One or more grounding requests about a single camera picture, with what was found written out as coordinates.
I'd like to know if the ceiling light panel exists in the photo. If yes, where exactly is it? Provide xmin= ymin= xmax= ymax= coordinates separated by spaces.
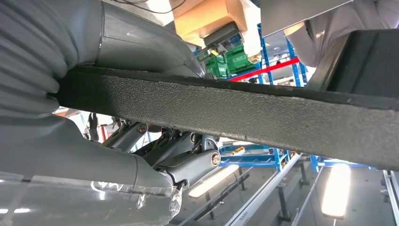
xmin=321 ymin=163 xmax=352 ymax=219

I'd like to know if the red metal beam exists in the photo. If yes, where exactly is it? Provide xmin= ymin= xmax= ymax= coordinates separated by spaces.
xmin=229 ymin=57 xmax=301 ymax=82

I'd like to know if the brown cardboard box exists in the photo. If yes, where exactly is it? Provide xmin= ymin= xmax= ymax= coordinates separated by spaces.
xmin=169 ymin=0 xmax=250 ymax=48

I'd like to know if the green plastic crate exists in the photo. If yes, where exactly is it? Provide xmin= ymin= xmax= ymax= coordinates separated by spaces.
xmin=224 ymin=43 xmax=256 ymax=74
xmin=197 ymin=53 xmax=231 ymax=79

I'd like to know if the blue metal storage rack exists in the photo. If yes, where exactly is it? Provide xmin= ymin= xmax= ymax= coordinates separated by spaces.
xmin=255 ymin=23 xmax=311 ymax=88

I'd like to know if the person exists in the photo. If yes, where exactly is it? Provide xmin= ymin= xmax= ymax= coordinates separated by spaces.
xmin=283 ymin=0 xmax=399 ymax=68

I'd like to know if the blue metal frame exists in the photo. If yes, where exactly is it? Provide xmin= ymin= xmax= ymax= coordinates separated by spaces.
xmin=310 ymin=154 xmax=376 ymax=171
xmin=218 ymin=143 xmax=292 ymax=173

